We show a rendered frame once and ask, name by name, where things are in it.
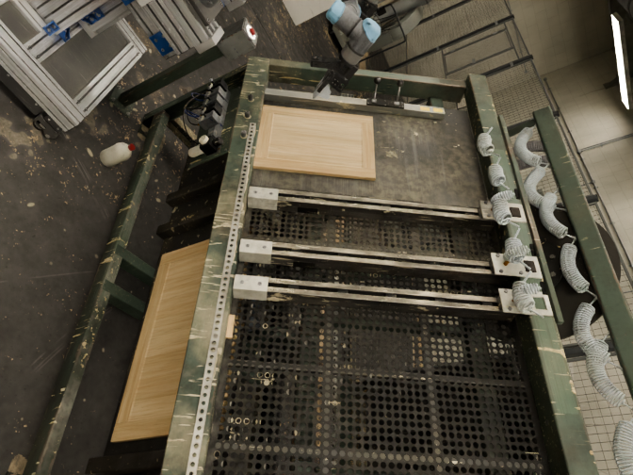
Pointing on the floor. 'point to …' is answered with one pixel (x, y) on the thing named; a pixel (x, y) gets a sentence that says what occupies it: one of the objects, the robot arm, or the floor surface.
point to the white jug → (121, 152)
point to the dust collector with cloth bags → (386, 11)
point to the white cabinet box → (306, 8)
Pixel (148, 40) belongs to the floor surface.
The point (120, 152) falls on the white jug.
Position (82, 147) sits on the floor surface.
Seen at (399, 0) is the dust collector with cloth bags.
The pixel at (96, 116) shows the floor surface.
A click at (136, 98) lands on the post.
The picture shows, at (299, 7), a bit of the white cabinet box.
